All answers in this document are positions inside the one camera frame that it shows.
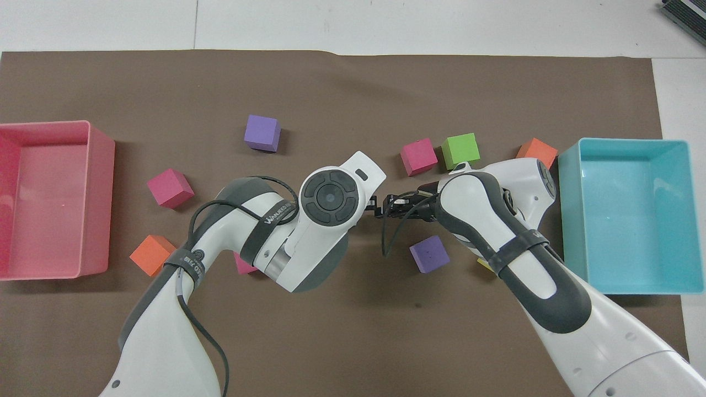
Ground green foam cube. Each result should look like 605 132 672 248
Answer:
441 133 480 171

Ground magenta foam cube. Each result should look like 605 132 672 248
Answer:
147 168 195 210
400 138 438 177
233 251 260 275

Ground pink plastic bin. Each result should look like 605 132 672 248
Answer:
0 120 116 281

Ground black cable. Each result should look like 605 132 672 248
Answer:
175 175 302 397
381 190 440 258

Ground orange foam cube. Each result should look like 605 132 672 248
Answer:
130 234 177 277
516 138 559 170

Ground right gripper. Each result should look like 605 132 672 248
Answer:
368 190 441 222

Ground cyan plastic bin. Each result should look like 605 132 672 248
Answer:
558 138 706 296

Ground purple foam cube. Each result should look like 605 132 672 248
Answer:
244 114 282 152
409 235 450 274

